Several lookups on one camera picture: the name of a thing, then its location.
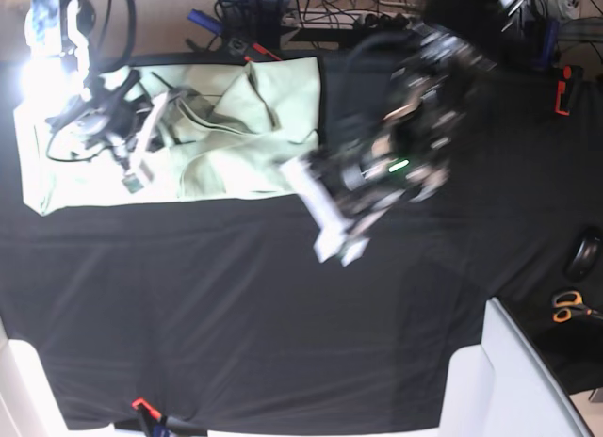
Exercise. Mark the blue handle clamp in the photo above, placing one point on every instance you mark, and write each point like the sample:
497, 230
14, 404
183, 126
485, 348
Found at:
205, 21

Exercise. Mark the white chair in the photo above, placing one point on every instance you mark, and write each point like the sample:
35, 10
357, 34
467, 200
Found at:
502, 387
28, 406

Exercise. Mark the light green T-shirt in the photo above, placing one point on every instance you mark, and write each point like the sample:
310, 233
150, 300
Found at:
225, 133

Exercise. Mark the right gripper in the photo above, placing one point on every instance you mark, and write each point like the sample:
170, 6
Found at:
107, 119

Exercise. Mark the black tape roll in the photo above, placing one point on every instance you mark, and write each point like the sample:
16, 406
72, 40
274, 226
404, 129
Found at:
582, 258

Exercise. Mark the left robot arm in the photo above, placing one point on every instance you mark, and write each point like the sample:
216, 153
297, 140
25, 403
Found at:
438, 60

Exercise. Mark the white chair left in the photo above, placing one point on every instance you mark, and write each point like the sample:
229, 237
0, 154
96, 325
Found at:
28, 406

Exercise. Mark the blue cylinder right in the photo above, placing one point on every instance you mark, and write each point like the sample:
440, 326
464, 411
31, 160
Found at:
549, 37

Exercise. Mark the white power strip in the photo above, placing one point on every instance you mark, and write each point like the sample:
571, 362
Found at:
330, 18

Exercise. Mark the black table cloth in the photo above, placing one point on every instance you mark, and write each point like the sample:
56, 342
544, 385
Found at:
220, 314

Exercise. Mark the orange handled scissors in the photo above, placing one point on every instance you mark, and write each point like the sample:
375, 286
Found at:
569, 305

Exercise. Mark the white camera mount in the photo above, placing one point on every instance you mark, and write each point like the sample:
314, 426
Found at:
139, 142
334, 239

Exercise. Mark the red and black clamp right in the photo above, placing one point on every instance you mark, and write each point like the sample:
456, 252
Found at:
568, 87

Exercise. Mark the white chair right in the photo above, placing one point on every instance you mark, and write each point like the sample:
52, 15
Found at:
502, 387

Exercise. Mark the red clamp bottom edge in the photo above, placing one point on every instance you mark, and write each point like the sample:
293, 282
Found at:
153, 423

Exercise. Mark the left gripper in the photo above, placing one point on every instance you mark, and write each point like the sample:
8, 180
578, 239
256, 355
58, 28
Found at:
367, 174

